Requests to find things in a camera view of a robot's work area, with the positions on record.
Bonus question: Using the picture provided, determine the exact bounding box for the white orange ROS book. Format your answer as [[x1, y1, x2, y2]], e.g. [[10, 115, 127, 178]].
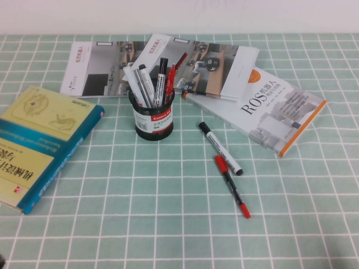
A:
[[182, 67, 328, 158]]

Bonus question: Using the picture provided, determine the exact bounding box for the plain white pen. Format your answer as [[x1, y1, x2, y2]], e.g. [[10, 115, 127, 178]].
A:
[[122, 66, 141, 101]]

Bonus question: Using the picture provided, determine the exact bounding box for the red black thin pen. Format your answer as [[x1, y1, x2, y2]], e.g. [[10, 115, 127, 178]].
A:
[[214, 155, 252, 219]]

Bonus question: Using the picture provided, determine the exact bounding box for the red capped gel pen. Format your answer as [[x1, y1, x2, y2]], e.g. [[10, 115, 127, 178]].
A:
[[164, 63, 177, 106]]

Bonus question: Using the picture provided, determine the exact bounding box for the yellow teal hardcover book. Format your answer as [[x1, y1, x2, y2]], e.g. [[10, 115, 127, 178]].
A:
[[0, 85, 106, 216]]

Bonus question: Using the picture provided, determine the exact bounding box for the black mesh pen holder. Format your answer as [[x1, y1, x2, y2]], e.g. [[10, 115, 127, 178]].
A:
[[128, 88, 176, 142]]

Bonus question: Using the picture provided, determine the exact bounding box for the white photo brochure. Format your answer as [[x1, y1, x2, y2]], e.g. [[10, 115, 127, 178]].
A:
[[59, 41, 149, 98], [130, 33, 260, 101]]

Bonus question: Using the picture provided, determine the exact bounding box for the slender dark red pen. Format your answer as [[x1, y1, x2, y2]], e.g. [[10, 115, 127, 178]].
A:
[[172, 52, 188, 71]]

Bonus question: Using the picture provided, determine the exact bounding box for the black marker with label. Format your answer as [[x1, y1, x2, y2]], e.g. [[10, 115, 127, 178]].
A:
[[153, 57, 169, 106]]

